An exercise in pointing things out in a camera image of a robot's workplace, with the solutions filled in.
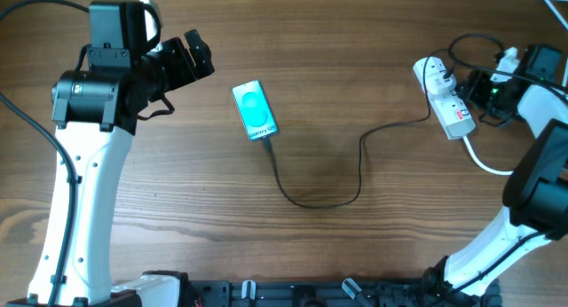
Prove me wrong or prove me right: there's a white power strip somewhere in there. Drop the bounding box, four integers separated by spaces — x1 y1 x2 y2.
413 57 476 140

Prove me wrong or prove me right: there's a turquoise screen smartphone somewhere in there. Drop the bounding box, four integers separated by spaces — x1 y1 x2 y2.
232 80 279 141

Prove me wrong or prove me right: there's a black USB charging cable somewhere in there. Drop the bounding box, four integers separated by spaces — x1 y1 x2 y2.
261 48 458 209

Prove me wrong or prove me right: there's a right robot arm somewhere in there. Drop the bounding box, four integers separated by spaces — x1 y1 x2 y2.
422 44 567 306

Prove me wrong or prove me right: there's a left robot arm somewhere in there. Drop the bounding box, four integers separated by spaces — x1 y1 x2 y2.
17 0 214 306

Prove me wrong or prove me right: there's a white charger plug adapter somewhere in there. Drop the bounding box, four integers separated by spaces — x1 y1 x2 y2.
424 70 457 96

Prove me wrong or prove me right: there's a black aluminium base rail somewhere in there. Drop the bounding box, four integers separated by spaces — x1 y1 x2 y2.
182 279 503 307

